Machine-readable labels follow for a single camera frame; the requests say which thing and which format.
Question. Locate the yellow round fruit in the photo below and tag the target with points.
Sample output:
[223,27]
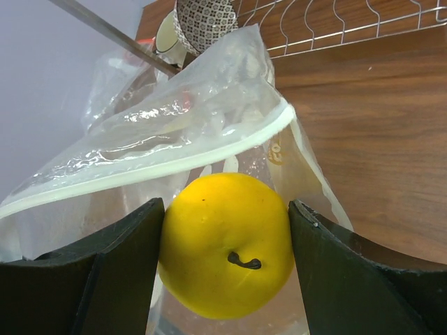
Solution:
[225,246]

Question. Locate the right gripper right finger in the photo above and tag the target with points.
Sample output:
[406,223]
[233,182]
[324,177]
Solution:
[351,285]

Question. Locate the polka dot zip bag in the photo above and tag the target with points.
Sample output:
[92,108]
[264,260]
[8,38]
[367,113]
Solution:
[222,113]

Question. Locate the cream enamel mug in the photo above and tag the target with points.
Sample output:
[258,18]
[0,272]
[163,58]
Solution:
[167,44]

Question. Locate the steel dish rack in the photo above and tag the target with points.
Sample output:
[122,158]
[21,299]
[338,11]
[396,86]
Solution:
[292,27]

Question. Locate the brown patterned bowl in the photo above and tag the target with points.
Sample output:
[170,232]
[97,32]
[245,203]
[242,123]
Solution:
[200,23]

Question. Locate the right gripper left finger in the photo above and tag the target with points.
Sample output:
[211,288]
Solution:
[101,284]

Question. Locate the clear orange-zip plastic bag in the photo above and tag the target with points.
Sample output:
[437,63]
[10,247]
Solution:
[120,81]

